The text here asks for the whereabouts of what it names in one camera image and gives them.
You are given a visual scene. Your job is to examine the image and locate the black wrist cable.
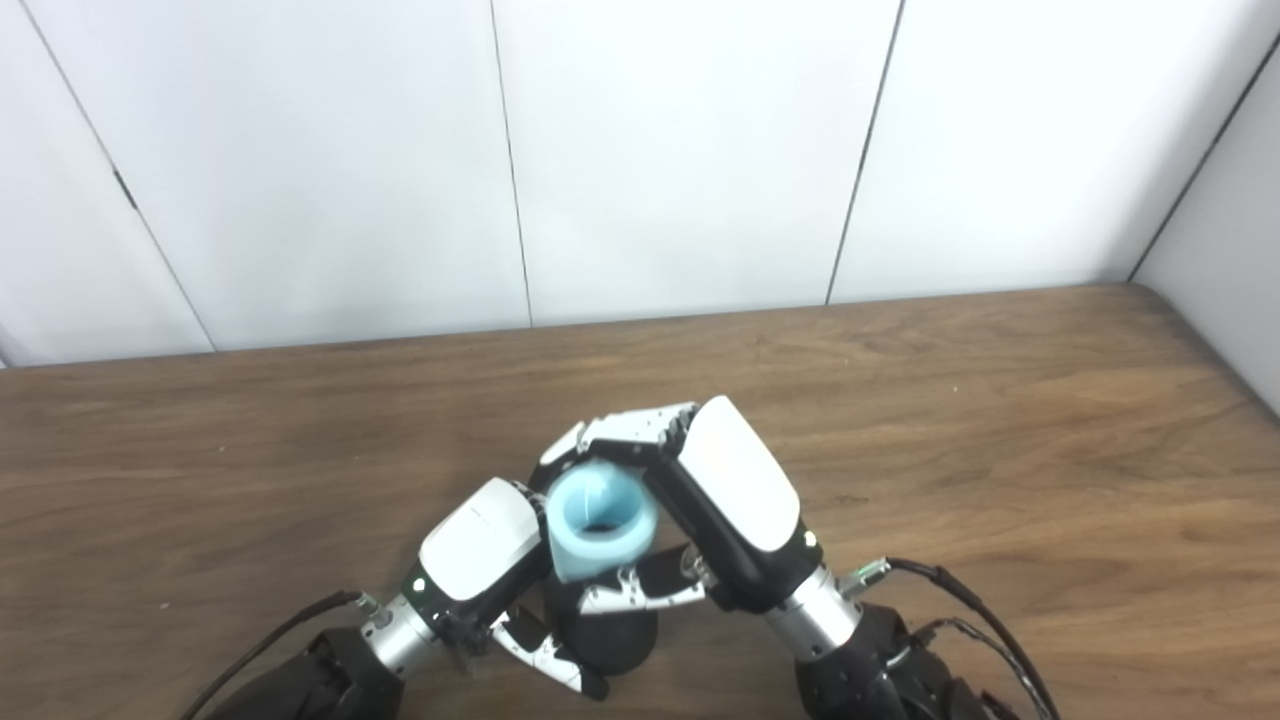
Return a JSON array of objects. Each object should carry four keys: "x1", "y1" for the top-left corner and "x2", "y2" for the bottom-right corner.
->
[
  {"x1": 838, "y1": 557, "x2": 1061, "y2": 720},
  {"x1": 180, "y1": 590, "x2": 386, "y2": 720}
]

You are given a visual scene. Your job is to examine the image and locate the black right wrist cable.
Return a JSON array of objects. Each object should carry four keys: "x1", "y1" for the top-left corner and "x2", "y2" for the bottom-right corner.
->
[{"x1": 838, "y1": 557, "x2": 1061, "y2": 720}]

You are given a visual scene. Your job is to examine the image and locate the thin right arm wires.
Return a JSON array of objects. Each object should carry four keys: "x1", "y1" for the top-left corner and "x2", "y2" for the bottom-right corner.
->
[{"x1": 910, "y1": 617, "x2": 1041, "y2": 720}]

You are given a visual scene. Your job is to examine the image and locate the light-blue short hose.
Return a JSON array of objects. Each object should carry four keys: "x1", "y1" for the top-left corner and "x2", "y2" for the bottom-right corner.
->
[{"x1": 545, "y1": 460, "x2": 661, "y2": 583}]

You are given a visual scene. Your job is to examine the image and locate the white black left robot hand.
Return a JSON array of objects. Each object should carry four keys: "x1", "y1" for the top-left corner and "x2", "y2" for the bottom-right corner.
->
[{"x1": 400, "y1": 478, "x2": 611, "y2": 701}]

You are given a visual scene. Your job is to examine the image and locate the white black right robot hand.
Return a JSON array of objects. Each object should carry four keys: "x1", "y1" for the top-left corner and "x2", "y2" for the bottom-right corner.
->
[{"x1": 528, "y1": 395, "x2": 826, "y2": 616}]

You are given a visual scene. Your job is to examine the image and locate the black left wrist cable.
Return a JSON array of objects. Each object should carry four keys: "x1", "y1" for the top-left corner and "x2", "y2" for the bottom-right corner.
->
[{"x1": 180, "y1": 590, "x2": 386, "y2": 720}]

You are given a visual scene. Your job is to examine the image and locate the black plastic nozzle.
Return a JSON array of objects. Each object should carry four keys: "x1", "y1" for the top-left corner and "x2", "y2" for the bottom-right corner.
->
[{"x1": 545, "y1": 575, "x2": 661, "y2": 676}]

